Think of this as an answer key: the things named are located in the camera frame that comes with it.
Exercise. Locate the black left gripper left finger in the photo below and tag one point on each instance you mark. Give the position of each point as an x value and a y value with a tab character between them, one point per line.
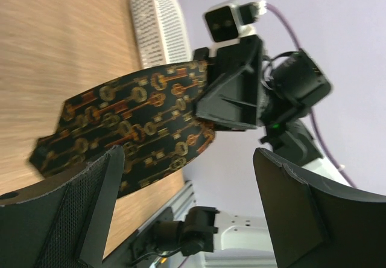
64	220

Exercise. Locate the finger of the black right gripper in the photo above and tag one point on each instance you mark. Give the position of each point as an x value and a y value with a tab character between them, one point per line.
233	91

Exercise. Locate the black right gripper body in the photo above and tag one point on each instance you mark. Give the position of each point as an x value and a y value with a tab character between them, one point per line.
281	91

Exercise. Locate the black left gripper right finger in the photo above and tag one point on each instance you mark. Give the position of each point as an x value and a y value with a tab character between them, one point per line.
314	221

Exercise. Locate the black tie with gold keys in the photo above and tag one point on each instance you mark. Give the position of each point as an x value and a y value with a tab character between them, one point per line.
149	113

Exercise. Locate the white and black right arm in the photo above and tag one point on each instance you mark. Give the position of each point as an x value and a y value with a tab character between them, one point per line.
207	229

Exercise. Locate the white perforated plastic basket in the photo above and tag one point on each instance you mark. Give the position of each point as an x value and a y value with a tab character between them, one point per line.
160	32

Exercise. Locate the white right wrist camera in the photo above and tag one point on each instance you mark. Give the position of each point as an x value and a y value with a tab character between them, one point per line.
230	21

